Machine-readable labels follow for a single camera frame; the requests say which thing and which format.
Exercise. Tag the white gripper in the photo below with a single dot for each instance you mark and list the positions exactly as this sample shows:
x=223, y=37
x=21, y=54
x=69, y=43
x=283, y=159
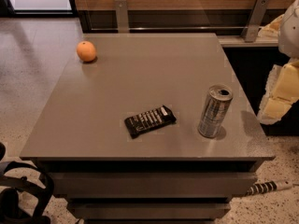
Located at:
x=290, y=34

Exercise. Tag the silver redbull can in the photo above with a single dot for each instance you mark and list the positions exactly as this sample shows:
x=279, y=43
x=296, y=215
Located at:
x=217, y=103

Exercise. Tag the black chocolate bar wrapper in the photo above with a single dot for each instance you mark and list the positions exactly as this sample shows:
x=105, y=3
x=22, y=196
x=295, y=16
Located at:
x=149, y=121

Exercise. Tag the orange fruit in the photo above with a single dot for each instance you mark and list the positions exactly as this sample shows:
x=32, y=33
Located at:
x=86, y=51

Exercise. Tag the black chair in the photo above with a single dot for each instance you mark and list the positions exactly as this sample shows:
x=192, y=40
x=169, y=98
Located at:
x=10, y=212

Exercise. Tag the left metal bracket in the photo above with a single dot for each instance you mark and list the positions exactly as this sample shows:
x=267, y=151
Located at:
x=121, y=12

